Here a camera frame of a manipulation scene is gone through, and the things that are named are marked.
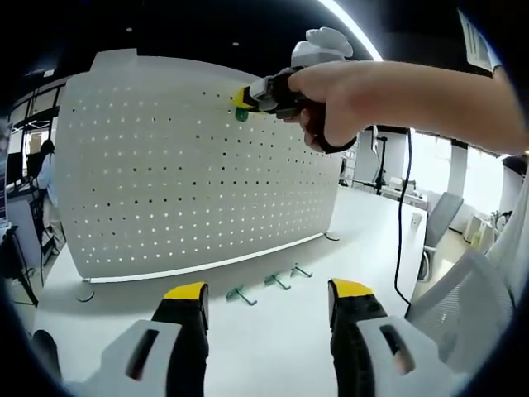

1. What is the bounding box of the ceiling light strip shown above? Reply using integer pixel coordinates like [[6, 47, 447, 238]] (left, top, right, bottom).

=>
[[317, 0, 386, 63]]

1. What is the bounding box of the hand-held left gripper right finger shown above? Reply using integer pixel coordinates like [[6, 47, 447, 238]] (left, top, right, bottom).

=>
[[327, 278, 447, 397]]

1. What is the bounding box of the black cable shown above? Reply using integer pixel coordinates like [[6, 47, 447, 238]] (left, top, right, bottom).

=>
[[394, 127, 415, 306]]

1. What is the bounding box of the white mesh office chair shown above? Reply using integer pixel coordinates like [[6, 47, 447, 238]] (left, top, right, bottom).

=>
[[407, 247, 514, 373]]

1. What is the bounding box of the computer monitor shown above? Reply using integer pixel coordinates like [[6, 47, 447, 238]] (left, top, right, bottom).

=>
[[0, 119, 10, 221]]

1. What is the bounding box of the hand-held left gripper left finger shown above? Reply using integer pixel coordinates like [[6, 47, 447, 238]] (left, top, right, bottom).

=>
[[82, 281, 211, 397]]

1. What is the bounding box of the black rounded object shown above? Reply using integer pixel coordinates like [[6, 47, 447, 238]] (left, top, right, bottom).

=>
[[31, 329, 64, 382]]

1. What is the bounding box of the black tripod stand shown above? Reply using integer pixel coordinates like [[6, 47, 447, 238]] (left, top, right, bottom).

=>
[[350, 135, 398, 196]]

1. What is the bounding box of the black-legged desk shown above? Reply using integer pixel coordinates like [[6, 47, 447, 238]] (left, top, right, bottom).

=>
[[0, 224, 41, 308]]

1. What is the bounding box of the person's right hand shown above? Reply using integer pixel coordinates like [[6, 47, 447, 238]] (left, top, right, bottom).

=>
[[287, 61, 375, 144]]

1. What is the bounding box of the white perforated mounting plate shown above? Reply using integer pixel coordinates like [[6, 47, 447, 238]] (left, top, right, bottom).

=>
[[55, 48, 344, 304]]

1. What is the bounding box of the ceiling air conditioner panel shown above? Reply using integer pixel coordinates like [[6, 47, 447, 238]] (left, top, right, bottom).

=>
[[456, 7, 504, 72]]

